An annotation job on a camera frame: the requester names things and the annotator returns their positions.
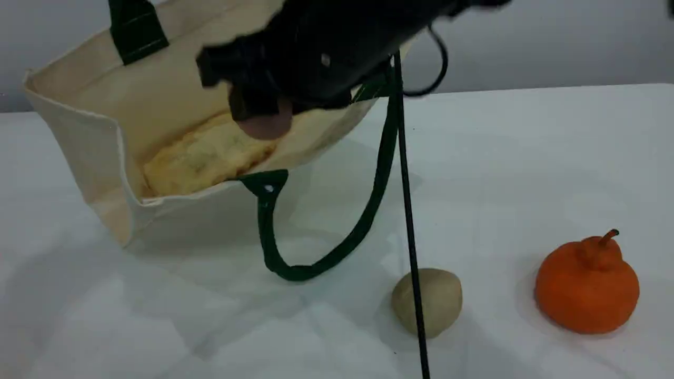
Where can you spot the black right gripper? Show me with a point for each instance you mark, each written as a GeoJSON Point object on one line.
{"type": "Point", "coordinates": [316, 52]}

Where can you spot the pink peach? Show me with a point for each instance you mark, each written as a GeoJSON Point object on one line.
{"type": "Point", "coordinates": [266, 126]}

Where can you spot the long ridged bread loaf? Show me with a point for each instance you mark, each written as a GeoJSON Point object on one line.
{"type": "Point", "coordinates": [205, 158]}

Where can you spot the beige potato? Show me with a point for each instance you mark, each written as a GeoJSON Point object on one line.
{"type": "Point", "coordinates": [437, 295]}

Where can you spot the orange tangerine with stem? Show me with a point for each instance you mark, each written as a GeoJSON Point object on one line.
{"type": "Point", "coordinates": [587, 289]}

